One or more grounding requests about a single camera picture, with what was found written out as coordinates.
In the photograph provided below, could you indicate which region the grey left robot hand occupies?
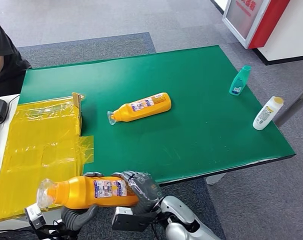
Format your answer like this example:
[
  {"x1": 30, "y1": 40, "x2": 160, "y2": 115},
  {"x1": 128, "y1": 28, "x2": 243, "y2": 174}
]
[{"x1": 61, "y1": 171, "x2": 104, "y2": 231}]

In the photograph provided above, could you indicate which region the white bottle with yellow cap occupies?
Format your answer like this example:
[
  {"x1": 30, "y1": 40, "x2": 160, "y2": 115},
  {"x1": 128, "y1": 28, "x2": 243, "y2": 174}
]
[{"x1": 252, "y1": 96, "x2": 285, "y2": 131}]

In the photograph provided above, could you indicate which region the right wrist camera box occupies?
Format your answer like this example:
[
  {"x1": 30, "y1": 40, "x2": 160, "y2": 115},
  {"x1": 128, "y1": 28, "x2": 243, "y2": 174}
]
[{"x1": 111, "y1": 206, "x2": 158, "y2": 233}]

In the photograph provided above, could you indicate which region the orange bottle with clear cap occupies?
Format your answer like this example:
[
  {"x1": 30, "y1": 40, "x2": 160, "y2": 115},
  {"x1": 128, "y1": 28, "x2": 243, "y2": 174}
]
[
  {"x1": 107, "y1": 92, "x2": 172, "y2": 126},
  {"x1": 36, "y1": 176, "x2": 140, "y2": 210}
]

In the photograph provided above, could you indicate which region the black cable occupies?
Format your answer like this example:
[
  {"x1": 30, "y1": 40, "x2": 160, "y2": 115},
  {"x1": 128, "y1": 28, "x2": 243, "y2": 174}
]
[{"x1": 0, "y1": 94, "x2": 20, "y2": 132}]

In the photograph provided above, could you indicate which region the red and white sign cabinet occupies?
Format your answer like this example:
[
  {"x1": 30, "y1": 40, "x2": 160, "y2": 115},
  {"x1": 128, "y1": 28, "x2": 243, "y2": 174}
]
[{"x1": 221, "y1": 0, "x2": 291, "y2": 50}]

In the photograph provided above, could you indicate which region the box wrapped in yellow plastic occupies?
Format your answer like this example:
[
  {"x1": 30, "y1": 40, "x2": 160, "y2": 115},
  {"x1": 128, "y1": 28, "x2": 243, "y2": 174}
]
[{"x1": 0, "y1": 92, "x2": 95, "y2": 223}]

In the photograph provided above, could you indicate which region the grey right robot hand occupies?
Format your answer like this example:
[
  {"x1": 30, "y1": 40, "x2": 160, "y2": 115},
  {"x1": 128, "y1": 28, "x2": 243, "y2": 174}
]
[{"x1": 111, "y1": 170, "x2": 164, "y2": 215}]

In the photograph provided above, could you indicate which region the white counter with black base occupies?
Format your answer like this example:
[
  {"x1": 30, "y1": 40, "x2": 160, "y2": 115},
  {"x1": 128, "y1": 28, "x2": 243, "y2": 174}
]
[{"x1": 252, "y1": 0, "x2": 303, "y2": 66}]

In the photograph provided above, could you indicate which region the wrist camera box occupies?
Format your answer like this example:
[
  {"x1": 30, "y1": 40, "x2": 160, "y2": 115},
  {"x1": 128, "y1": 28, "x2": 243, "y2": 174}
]
[
  {"x1": 111, "y1": 206, "x2": 158, "y2": 233},
  {"x1": 24, "y1": 202, "x2": 48, "y2": 230}
]

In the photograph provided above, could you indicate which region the person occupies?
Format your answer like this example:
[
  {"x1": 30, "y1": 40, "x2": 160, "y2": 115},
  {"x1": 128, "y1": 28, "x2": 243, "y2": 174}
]
[{"x1": 0, "y1": 13, "x2": 32, "y2": 99}]

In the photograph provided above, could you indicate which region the grey metal pole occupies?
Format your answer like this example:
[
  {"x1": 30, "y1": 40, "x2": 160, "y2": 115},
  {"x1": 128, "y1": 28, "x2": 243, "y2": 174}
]
[{"x1": 273, "y1": 82, "x2": 303, "y2": 129}]

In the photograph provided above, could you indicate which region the green table mat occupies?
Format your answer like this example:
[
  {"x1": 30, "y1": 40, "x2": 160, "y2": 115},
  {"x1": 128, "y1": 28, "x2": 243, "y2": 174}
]
[{"x1": 18, "y1": 45, "x2": 296, "y2": 185}]

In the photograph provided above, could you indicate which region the teal bottle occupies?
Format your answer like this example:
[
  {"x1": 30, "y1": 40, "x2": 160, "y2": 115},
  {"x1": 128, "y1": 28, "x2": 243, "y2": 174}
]
[{"x1": 229, "y1": 65, "x2": 252, "y2": 97}]

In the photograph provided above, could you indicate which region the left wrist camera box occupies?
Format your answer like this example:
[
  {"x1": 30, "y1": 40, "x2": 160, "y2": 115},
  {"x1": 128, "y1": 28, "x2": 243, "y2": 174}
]
[{"x1": 24, "y1": 202, "x2": 48, "y2": 230}]

